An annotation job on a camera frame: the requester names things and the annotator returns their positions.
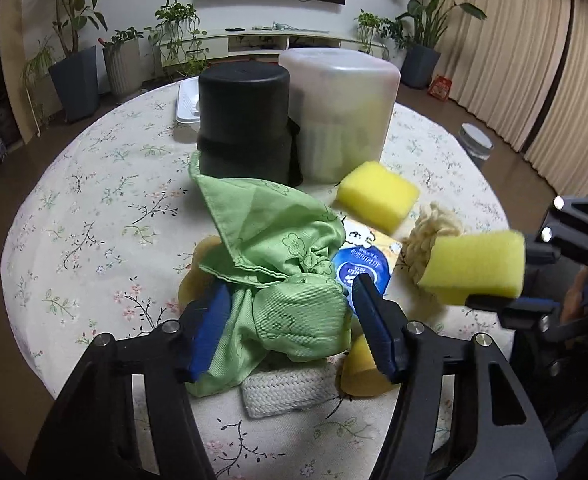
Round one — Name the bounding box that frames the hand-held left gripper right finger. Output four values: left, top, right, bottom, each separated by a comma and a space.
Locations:
351, 277, 560, 480

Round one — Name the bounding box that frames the dark tapered plant pot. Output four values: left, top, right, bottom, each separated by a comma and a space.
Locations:
401, 44, 442, 90

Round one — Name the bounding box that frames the tall leafy plant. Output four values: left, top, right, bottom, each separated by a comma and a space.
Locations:
26, 0, 108, 56

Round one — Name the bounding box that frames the round floral table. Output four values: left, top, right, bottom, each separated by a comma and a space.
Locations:
1, 77, 517, 480

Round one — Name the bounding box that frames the black cylindrical container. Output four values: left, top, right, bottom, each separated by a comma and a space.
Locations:
196, 62, 305, 186

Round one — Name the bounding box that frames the small plant in ribbed pot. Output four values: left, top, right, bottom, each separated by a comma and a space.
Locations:
101, 27, 144, 48

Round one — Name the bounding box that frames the dark square plant pot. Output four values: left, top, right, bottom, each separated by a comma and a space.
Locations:
48, 45, 99, 123

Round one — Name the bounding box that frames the grey round tin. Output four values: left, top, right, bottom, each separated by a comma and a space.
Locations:
458, 123, 495, 161

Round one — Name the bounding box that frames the large broad-leaf plant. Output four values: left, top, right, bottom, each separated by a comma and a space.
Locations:
379, 0, 487, 51

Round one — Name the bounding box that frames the beige upright panel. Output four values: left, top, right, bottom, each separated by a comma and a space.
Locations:
0, 0, 30, 146

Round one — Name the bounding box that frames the blue and cream tissue packet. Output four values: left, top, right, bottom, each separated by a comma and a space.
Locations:
331, 215, 405, 301

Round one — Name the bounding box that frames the person's leg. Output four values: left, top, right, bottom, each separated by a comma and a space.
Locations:
549, 400, 588, 480

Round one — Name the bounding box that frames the white woven rope piece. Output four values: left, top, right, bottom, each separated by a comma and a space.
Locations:
241, 362, 337, 418

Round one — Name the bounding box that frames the trailing vine plant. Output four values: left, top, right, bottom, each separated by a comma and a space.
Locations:
146, 0, 209, 81

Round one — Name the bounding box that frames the translucent white cylindrical container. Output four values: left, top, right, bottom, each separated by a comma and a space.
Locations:
279, 49, 401, 184

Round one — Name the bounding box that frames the red box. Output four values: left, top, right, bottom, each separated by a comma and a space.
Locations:
429, 76, 452, 102

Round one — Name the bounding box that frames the white ribbed plant pot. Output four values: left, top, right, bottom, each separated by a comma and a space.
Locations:
102, 37, 142, 98

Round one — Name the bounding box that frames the white television cabinet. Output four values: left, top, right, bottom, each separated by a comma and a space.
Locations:
159, 27, 389, 61

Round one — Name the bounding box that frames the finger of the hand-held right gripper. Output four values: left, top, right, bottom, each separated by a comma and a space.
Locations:
523, 194, 588, 265
466, 295, 582, 346

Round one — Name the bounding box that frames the beige curtain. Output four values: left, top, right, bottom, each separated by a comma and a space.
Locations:
436, 0, 588, 196

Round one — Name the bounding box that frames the thin grassy plant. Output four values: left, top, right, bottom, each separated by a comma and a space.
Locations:
21, 40, 54, 131

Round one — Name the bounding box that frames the cream knotted rope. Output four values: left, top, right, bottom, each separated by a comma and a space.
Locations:
401, 201, 467, 288

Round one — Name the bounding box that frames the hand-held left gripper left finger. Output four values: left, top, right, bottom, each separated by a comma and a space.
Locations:
26, 282, 232, 480

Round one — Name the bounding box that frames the white plastic tray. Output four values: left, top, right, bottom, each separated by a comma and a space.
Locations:
175, 81, 202, 126

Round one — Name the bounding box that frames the orange round sponge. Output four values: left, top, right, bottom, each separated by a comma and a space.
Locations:
178, 237, 225, 306
335, 332, 399, 398

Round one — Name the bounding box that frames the yellow rectangular sponge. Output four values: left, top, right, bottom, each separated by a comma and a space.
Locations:
336, 161, 421, 233
418, 230, 526, 306

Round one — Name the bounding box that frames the green floral cloth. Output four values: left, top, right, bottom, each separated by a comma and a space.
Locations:
184, 152, 355, 398

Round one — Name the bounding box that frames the small leafy plant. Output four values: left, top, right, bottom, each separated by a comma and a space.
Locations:
356, 10, 405, 56

